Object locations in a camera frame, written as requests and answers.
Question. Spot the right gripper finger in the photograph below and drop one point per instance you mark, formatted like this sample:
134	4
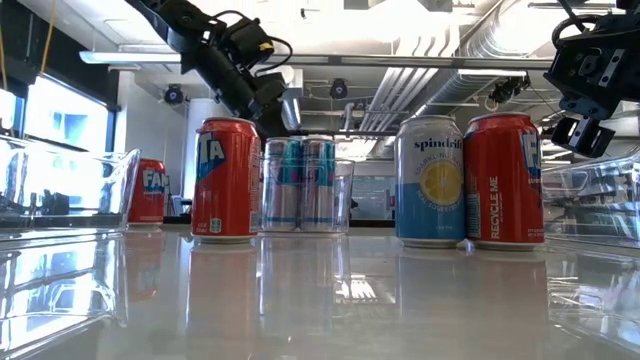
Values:
585	137

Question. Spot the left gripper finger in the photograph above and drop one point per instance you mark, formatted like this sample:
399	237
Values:
277	122

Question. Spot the clear plastic bin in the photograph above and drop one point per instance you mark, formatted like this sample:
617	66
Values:
590	210
115	190
345	200

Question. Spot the red Fanta soda can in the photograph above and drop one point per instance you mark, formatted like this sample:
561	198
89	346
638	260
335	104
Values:
225	190
502	175
150	200

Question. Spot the Spindrift lemon soda can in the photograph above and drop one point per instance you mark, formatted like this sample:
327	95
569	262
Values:
430	210

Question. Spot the black hanging ceiling device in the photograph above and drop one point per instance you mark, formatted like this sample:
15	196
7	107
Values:
507	90

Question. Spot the ceiling track fixture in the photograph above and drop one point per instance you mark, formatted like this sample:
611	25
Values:
535	5

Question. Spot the white ceiling pipes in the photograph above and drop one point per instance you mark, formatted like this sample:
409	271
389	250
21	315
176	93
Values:
395	95

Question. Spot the bright window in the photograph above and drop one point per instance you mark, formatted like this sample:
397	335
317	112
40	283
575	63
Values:
65	115

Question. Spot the small black box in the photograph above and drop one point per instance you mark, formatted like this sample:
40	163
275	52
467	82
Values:
57	204

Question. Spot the white ceiling duct box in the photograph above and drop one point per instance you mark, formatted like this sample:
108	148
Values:
296	82

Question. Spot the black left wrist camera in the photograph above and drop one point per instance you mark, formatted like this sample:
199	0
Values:
247	40

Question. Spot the black ceiling camera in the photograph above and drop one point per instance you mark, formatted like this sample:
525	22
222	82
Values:
173	95
339	90

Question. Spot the long overhead frame beam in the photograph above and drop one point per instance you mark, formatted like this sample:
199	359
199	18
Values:
350	61

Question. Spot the silver ventilation duct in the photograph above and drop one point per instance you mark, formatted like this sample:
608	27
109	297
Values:
450	90

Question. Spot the black table edge frame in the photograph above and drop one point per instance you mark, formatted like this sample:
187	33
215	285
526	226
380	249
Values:
372	223

